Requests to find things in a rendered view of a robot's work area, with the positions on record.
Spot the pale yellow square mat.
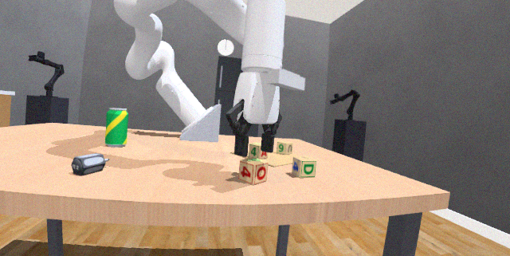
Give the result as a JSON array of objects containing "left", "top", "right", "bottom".
[{"left": 243, "top": 149, "right": 298, "bottom": 167}]

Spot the green soda can with yellow stripe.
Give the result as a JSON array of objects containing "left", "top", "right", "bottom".
[{"left": 105, "top": 108, "right": 128, "bottom": 148}]

